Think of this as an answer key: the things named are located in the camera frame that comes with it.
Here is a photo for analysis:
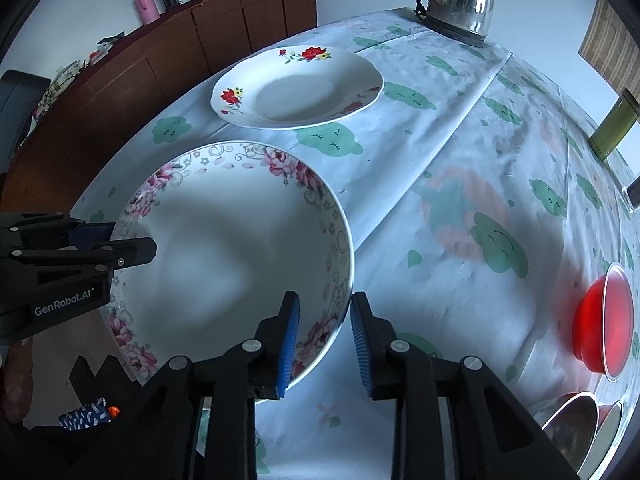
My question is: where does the stainless steel bowl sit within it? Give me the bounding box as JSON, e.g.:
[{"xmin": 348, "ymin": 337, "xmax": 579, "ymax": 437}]
[{"xmin": 533, "ymin": 391, "xmax": 600, "ymax": 472}]

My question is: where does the white enamel bowl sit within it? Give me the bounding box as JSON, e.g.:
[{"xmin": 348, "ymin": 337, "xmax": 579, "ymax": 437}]
[{"xmin": 578, "ymin": 401, "xmax": 623, "ymax": 479}]

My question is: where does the pink floral rim plate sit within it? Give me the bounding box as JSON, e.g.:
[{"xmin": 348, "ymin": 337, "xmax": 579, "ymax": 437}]
[{"xmin": 103, "ymin": 141, "xmax": 355, "ymax": 382}]

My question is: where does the red plastic bowl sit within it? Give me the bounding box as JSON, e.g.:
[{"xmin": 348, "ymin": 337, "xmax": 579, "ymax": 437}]
[{"xmin": 572, "ymin": 262, "xmax": 634, "ymax": 382}]

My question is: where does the red flower white plate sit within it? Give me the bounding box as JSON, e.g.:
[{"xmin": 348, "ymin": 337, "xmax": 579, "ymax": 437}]
[{"xmin": 209, "ymin": 44, "xmax": 384, "ymax": 130}]

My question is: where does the person's left hand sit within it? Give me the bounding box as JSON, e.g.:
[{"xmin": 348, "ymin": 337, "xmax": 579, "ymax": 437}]
[{"xmin": 2, "ymin": 338, "xmax": 34, "ymax": 424}]

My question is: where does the clutter on sideboard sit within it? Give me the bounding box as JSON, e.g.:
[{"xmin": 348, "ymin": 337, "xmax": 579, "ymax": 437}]
[{"xmin": 32, "ymin": 32, "xmax": 125, "ymax": 122}]

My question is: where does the pink thermos flask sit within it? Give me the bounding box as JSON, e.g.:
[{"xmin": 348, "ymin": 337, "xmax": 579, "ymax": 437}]
[{"xmin": 134, "ymin": 0, "xmax": 160, "ymax": 25}]

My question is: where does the brown wooden sideboard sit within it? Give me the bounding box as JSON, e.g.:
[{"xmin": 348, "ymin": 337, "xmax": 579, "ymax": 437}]
[{"xmin": 1, "ymin": 0, "xmax": 317, "ymax": 212}]

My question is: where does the clear tea bottle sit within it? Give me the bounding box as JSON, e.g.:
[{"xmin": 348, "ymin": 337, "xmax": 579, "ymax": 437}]
[{"xmin": 622, "ymin": 176, "xmax": 640, "ymax": 212}]

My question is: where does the green thermos bottle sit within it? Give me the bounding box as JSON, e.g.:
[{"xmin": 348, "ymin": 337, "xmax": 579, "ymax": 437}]
[{"xmin": 588, "ymin": 88, "xmax": 639, "ymax": 162}]

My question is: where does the bamboo window blind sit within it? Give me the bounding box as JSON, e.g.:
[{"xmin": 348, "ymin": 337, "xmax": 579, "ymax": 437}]
[{"xmin": 578, "ymin": 0, "xmax": 640, "ymax": 100}]

